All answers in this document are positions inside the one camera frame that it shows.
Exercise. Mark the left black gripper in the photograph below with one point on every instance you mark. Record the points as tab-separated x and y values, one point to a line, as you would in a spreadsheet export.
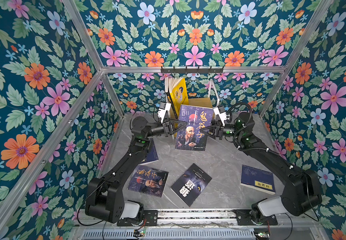
168	128

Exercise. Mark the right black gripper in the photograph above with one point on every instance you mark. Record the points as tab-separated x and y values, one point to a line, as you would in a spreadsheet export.
219	131

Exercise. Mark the dark portrait book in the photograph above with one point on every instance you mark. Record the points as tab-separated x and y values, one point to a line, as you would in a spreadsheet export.
149	181
190	138

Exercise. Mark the yellow cartoon cover book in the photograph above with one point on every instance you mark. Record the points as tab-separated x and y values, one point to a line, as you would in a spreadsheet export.
178	93

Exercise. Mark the black book white characters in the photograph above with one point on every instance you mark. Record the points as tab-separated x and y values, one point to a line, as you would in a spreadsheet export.
191	184

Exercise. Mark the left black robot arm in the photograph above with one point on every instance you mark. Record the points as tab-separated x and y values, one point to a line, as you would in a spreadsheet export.
105	199

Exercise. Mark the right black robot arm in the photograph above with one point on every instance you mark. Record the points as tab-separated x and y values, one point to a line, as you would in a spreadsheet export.
302	190

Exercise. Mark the white wooden two-tier shelf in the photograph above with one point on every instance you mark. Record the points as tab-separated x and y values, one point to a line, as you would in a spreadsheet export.
206	101

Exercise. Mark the navy book far left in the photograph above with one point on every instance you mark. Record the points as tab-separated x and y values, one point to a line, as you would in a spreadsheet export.
152	156

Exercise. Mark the navy book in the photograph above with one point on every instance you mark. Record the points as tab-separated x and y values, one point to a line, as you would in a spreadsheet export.
152	156
258	179

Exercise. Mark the black book leaning on shelf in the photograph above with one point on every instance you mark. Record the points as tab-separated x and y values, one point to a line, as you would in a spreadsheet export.
169	99

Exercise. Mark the navy book far right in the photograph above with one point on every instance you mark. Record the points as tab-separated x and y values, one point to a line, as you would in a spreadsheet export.
258	179

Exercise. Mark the black hook rail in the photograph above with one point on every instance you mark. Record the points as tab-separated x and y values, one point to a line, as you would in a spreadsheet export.
192	70

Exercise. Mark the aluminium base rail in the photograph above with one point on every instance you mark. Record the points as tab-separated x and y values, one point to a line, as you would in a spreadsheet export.
226	217

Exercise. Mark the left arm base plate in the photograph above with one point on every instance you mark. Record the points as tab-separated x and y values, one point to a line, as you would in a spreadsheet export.
149	217

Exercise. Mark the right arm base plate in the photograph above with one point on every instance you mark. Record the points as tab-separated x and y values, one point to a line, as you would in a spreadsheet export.
244	218

